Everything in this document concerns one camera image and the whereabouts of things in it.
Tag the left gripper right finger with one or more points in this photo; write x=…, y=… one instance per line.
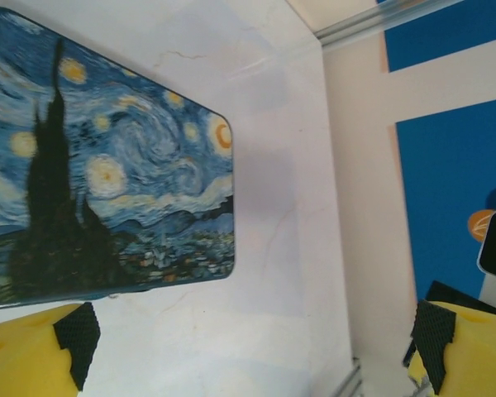
x=471, y=355

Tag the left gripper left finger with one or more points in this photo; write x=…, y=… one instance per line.
x=20, y=355

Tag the starry night print tin box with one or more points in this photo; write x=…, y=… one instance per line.
x=128, y=165

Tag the blue floral wall panel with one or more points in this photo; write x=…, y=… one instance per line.
x=438, y=186
x=438, y=45

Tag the aluminium corner post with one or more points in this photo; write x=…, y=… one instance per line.
x=355, y=27

